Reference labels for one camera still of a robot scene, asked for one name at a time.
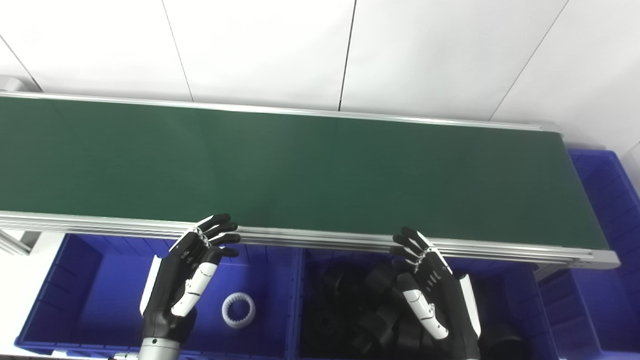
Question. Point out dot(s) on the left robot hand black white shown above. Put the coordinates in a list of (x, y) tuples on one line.
[(170, 285)]

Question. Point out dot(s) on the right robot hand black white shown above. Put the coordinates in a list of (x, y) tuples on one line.
[(450, 300)]

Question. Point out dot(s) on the black gear part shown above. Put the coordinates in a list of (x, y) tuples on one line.
[(337, 282), (502, 345), (410, 340), (382, 322), (381, 277), (327, 327)]

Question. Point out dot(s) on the blue bin with black parts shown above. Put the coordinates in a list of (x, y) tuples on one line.
[(510, 295)]

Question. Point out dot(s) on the blue bin with white rings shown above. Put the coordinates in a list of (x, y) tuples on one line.
[(90, 300)]

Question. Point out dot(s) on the green conveyor belt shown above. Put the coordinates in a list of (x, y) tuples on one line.
[(300, 170), (300, 237)]

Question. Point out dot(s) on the aluminium conveyor leg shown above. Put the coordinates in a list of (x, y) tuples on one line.
[(20, 242)]

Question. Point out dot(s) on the large empty blue bin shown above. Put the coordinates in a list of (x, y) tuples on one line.
[(615, 280)]

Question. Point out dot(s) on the grey conveyor end housing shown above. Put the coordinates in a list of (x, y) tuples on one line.
[(10, 84)]

